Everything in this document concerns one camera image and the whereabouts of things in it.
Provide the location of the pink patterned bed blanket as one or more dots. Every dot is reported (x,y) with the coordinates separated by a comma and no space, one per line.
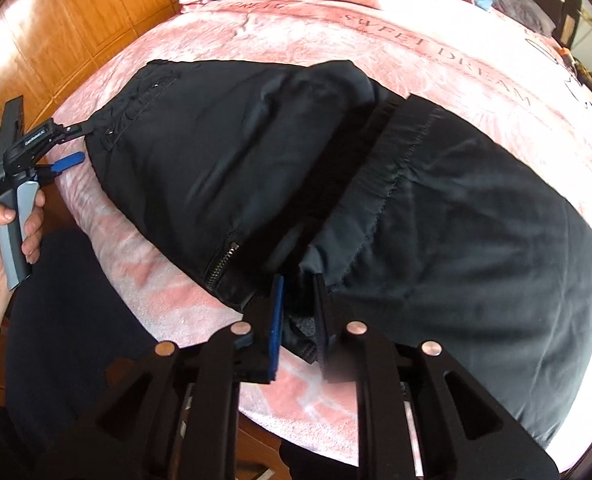
(494,74)

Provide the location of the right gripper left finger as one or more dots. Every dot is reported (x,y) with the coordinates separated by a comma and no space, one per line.
(258,353)

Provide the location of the orange wooden wardrobe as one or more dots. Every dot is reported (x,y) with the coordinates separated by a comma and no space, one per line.
(48,48)

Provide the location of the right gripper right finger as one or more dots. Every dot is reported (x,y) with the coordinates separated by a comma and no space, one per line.
(337,349)

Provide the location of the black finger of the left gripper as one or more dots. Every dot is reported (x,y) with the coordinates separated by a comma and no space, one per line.
(76,131)

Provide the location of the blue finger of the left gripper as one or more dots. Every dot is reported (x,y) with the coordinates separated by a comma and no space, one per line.
(67,162)

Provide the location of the black pants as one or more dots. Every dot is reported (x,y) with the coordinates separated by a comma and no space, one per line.
(238,171)

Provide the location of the grey pillow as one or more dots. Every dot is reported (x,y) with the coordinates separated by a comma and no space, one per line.
(527,13)

